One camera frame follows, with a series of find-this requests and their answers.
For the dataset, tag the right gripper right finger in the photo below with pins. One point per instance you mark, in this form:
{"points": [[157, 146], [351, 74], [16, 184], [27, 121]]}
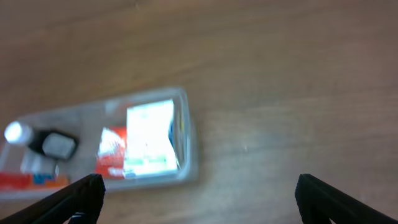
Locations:
{"points": [[320, 203]]}

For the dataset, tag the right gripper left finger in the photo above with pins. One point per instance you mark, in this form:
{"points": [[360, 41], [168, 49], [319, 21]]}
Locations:
{"points": [[80, 202]]}

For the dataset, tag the red Panadol box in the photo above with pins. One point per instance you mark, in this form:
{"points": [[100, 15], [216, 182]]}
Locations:
{"points": [[111, 152]]}

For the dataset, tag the orange bottle white cap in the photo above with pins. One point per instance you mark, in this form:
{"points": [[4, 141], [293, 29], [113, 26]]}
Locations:
{"points": [[35, 173]]}

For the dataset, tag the black bottle white cap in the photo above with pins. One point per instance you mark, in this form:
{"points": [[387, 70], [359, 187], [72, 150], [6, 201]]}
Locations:
{"points": [[47, 142]]}

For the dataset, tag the white blue medicine box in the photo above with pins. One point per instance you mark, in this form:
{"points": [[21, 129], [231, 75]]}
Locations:
{"points": [[150, 149]]}

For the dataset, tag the clear plastic container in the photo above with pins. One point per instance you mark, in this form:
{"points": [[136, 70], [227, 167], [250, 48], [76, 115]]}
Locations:
{"points": [[86, 122]]}

